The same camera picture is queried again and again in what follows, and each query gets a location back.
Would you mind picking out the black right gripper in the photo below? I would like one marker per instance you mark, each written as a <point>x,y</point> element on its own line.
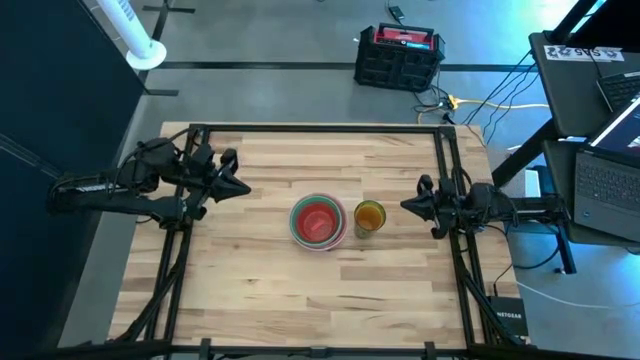
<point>445,210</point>

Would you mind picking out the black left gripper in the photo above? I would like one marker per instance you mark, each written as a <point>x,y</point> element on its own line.
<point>202,170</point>

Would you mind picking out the orange plastic cup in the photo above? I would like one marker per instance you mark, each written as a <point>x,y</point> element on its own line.
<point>370,216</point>

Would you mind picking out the green translucent plastic cup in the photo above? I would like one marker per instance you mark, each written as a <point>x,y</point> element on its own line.
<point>367,232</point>

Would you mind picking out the pink translucent plastic bowl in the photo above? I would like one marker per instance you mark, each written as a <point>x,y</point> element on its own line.
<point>344,220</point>

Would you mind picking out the small red plastic bowl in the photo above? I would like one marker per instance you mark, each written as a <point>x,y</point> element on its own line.
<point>316,223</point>

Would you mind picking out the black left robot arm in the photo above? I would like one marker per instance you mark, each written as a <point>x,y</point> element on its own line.
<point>125,202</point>

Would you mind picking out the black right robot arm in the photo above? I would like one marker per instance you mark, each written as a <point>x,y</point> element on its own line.
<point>487,200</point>

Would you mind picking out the white box under desk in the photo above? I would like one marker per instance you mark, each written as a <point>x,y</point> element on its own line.
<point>533,184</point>

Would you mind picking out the black and red toolbox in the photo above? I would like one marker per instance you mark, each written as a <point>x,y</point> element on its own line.
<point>397,62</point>

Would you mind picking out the black desk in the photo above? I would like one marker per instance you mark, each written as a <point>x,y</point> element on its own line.
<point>565,95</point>

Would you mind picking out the white tower fan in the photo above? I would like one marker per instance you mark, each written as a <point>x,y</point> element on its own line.
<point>135,35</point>

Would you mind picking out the open grey laptop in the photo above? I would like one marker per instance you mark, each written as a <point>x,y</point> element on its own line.
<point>607,195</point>

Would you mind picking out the small black power adapter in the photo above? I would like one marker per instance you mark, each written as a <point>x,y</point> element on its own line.
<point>396,12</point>

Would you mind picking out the black room divider panel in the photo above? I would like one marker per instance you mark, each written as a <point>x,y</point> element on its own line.
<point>50,100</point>

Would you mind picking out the white printed label sheet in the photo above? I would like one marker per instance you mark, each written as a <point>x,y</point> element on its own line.
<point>582,54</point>

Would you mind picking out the black laptop keyboard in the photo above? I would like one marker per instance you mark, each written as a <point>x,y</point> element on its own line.
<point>622,90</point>

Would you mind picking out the black aluminium table frame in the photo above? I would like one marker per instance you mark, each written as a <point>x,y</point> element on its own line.
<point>320,128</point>

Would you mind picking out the black network switch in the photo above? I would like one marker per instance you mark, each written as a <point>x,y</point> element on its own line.
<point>510,316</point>

